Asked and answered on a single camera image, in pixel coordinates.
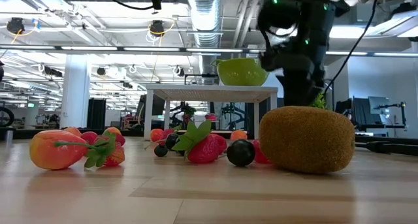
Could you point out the small orange peach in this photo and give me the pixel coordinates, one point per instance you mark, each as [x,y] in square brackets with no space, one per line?
[156,134]
[238,134]
[73,131]
[112,131]

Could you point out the white building column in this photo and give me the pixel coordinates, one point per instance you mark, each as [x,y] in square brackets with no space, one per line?
[75,93]

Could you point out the silver ventilation duct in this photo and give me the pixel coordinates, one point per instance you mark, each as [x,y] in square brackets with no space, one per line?
[205,21]

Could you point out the dark round grape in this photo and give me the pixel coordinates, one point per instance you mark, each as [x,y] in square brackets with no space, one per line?
[240,153]

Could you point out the grey desk monitor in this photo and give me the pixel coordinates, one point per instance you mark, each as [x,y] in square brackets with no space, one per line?
[379,104]

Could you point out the dark blackberry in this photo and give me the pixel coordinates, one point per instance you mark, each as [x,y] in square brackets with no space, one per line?
[171,141]

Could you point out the white perforated metal shelf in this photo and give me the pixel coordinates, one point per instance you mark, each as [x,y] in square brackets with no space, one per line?
[212,93]

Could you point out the orange peach with stem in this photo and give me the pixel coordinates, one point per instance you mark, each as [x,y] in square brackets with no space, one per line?
[52,152]

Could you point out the small dark blueberry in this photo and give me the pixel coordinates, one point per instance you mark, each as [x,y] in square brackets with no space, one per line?
[160,151]

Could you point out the green plastic colander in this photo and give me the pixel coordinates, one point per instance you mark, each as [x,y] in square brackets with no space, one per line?
[240,73]

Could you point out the black round wheel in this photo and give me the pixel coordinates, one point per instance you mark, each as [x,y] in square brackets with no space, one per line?
[13,118]

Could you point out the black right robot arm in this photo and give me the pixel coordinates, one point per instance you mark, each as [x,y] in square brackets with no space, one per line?
[313,8]

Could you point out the small potted green plant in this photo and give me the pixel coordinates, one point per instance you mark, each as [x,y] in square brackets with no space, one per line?
[318,102]

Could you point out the black cabinet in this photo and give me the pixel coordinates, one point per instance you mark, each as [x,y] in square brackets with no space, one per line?
[96,114]

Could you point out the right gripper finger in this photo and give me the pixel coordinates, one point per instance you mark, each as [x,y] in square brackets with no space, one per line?
[313,87]
[293,87]

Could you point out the brown kiwi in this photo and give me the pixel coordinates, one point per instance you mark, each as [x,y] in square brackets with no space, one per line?
[307,139]

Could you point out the black background robot arm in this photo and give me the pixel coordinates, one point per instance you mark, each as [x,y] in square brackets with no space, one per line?
[187,113]
[232,114]

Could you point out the black background monitor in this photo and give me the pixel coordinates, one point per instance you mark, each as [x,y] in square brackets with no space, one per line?
[158,104]

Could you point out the grey metal post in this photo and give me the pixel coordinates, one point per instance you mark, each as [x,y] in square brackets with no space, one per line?
[8,135]

